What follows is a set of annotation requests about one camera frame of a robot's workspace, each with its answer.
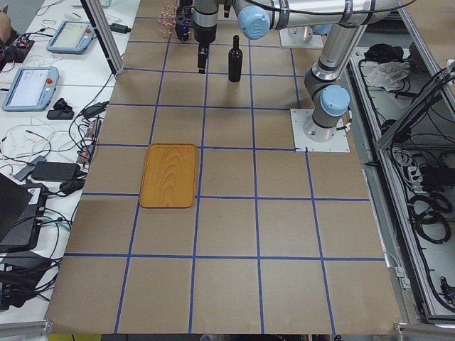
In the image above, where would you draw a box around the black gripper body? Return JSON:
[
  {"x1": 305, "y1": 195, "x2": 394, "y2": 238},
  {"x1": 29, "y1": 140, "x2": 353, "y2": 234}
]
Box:
[{"x1": 193, "y1": 0, "x2": 218, "y2": 45}]

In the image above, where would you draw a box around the dark glass wine bottle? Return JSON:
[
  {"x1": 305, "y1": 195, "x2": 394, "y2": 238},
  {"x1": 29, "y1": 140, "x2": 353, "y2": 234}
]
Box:
[{"x1": 228, "y1": 35, "x2": 242, "y2": 82}]

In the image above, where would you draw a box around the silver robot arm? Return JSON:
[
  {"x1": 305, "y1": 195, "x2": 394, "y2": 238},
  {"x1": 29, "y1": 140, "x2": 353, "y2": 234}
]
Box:
[
  {"x1": 304, "y1": 25, "x2": 366, "y2": 142},
  {"x1": 191, "y1": 1, "x2": 414, "y2": 73}
]

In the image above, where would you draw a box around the wooden tray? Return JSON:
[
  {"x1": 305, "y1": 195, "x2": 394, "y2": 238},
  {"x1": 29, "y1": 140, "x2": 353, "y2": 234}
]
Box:
[{"x1": 139, "y1": 144, "x2": 197, "y2": 209}]

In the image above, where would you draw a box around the upper teach pendant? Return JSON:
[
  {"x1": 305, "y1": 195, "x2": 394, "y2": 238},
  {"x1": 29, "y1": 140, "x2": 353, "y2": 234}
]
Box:
[{"x1": 46, "y1": 21, "x2": 95, "y2": 54}]

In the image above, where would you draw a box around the teach pendant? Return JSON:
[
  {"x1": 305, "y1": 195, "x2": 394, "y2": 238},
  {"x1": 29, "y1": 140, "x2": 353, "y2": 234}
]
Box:
[
  {"x1": 46, "y1": 21, "x2": 95, "y2": 54},
  {"x1": 2, "y1": 66, "x2": 60, "y2": 112}
]

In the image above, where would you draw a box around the lower teach pendant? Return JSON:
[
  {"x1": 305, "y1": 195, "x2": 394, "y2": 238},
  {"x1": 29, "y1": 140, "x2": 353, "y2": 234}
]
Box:
[{"x1": 2, "y1": 66, "x2": 60, "y2": 112}]

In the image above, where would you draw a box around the white crumpled cloth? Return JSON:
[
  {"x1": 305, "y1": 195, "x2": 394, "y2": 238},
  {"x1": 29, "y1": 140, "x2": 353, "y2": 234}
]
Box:
[{"x1": 365, "y1": 61, "x2": 411, "y2": 92}]

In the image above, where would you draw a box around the black power adapter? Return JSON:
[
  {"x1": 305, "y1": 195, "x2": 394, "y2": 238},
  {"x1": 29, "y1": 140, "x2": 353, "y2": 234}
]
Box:
[{"x1": 31, "y1": 161, "x2": 80, "y2": 182}]

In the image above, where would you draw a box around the black laptop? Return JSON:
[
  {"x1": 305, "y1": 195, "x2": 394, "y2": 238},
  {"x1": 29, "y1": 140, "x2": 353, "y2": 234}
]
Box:
[{"x1": 1, "y1": 175, "x2": 48, "y2": 253}]

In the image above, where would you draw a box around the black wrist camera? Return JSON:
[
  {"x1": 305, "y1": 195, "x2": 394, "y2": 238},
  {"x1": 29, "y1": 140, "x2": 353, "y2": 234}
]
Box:
[{"x1": 175, "y1": 6, "x2": 192, "y2": 42}]

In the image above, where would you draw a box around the copper wire bottle basket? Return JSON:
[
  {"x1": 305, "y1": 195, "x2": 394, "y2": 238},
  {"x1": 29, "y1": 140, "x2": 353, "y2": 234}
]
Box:
[{"x1": 159, "y1": 0, "x2": 183, "y2": 41}]

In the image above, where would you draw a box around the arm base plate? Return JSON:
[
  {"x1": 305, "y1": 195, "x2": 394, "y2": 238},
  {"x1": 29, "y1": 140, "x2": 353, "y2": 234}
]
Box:
[
  {"x1": 290, "y1": 109, "x2": 350, "y2": 153},
  {"x1": 279, "y1": 26, "x2": 323, "y2": 49}
]

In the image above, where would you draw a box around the aluminium frame post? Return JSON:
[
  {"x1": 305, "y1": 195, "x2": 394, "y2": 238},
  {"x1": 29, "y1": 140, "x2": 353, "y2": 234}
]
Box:
[{"x1": 80, "y1": 0, "x2": 124, "y2": 78}]

